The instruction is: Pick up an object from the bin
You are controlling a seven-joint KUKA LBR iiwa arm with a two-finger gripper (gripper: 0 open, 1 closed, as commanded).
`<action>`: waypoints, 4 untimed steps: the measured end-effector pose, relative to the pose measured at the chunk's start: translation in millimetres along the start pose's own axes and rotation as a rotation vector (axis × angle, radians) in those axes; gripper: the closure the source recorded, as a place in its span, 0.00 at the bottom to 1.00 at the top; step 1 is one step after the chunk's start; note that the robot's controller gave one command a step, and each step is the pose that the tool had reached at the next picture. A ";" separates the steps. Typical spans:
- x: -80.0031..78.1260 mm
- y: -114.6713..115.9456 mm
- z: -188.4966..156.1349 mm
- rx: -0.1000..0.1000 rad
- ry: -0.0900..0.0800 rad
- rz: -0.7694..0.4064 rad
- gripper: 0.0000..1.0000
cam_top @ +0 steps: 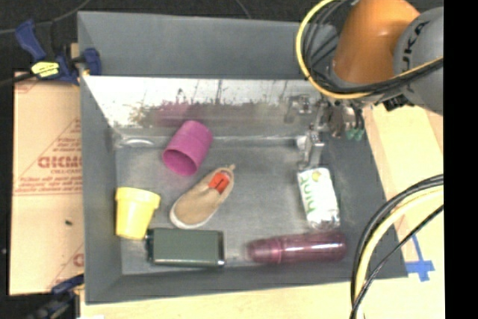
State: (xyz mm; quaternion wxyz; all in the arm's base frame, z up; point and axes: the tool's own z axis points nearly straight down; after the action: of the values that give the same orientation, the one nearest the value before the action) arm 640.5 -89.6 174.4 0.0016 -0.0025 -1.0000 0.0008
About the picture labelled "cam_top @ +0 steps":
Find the white and green packet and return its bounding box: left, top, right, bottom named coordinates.
left=296, top=166, right=342, bottom=230

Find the tan slip-on shoe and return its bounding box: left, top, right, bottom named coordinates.
left=169, top=164, right=237, bottom=230

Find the brown cardboard board red print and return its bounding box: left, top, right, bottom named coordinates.
left=7, top=71, right=85, bottom=297

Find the dark green flat block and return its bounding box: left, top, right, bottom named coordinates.
left=144, top=227, right=226, bottom=268

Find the magenta plastic cup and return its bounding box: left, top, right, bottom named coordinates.
left=161, top=119, right=214, bottom=177

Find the purple translucent bottle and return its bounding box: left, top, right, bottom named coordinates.
left=246, top=231, right=348, bottom=265

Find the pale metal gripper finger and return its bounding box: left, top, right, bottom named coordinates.
left=285, top=94, right=313, bottom=124
left=297, top=132, right=326, bottom=170

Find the yellow plastic flower pot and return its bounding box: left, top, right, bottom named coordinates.
left=114, top=186, right=162, bottom=241

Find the grey metal bin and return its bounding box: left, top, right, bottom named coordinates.
left=76, top=10, right=409, bottom=303

